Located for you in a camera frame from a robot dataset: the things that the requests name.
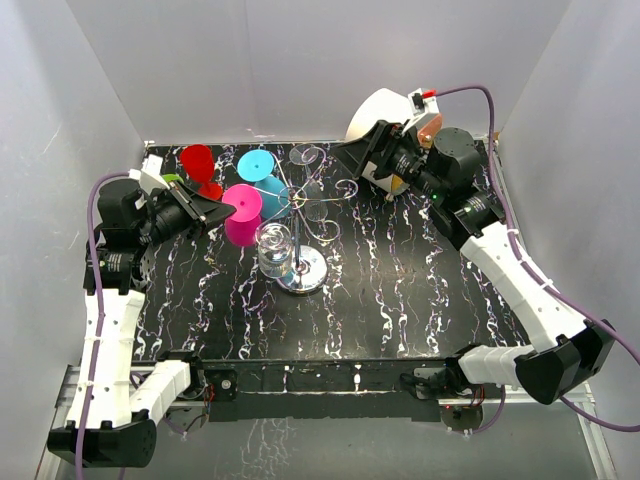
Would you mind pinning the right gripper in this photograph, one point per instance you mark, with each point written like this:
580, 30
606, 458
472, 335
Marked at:
357, 153

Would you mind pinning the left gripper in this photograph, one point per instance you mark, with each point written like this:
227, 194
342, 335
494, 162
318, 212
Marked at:
198, 211

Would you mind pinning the pink wine glass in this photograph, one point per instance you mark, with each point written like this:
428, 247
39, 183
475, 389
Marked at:
241, 226

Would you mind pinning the green wine glass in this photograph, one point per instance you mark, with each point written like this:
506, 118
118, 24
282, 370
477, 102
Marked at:
172, 177

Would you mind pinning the red wine glass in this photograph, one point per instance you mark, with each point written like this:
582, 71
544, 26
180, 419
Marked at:
198, 162

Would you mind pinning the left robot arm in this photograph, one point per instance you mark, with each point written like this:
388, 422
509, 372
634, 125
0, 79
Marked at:
110, 423

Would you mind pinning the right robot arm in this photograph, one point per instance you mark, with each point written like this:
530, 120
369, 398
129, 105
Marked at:
565, 348

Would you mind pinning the cyan wine glass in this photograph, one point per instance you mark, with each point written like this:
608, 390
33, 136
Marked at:
257, 167

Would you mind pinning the clear tumbler glass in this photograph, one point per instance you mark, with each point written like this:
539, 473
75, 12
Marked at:
275, 249

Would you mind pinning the chrome wine glass rack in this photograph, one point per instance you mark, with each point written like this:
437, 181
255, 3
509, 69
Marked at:
310, 267

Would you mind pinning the white cylindrical stool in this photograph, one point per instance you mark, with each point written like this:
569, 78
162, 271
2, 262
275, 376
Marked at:
393, 107

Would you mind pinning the clear champagne flute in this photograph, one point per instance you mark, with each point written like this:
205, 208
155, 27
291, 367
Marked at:
306, 156

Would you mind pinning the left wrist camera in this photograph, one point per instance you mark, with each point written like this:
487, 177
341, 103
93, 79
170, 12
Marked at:
149, 175

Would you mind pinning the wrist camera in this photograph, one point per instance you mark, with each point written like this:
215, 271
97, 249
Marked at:
424, 108
149, 175

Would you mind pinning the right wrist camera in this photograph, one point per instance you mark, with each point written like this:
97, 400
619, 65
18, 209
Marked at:
424, 108

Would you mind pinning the black base frame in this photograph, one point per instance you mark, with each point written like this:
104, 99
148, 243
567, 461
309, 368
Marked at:
317, 389

